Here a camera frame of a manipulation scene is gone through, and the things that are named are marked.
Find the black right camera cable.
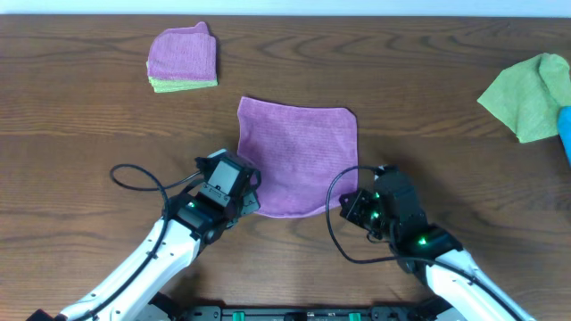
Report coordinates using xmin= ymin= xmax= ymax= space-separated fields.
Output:
xmin=325 ymin=165 xmax=523 ymax=321

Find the folded purple cloth on stack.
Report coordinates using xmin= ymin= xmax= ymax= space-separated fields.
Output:
xmin=147 ymin=21 xmax=217 ymax=81

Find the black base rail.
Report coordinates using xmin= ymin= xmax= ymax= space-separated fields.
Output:
xmin=136 ymin=305 xmax=448 ymax=321

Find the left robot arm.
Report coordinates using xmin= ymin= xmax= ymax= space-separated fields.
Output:
xmin=55 ymin=149 xmax=261 ymax=320

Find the blue object at edge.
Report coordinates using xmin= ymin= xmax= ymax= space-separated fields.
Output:
xmin=557 ymin=106 xmax=571 ymax=164

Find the purple microfiber cloth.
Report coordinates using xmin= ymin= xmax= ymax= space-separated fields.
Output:
xmin=237 ymin=97 xmax=358 ymax=218

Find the crumpled green cloth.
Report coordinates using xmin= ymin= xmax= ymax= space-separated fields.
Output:
xmin=477 ymin=53 xmax=570 ymax=144

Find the folded green cloth under stack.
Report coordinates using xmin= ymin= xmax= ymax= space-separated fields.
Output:
xmin=146 ymin=60 xmax=218 ymax=94

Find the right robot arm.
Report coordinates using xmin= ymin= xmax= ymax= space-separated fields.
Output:
xmin=374 ymin=165 xmax=533 ymax=320

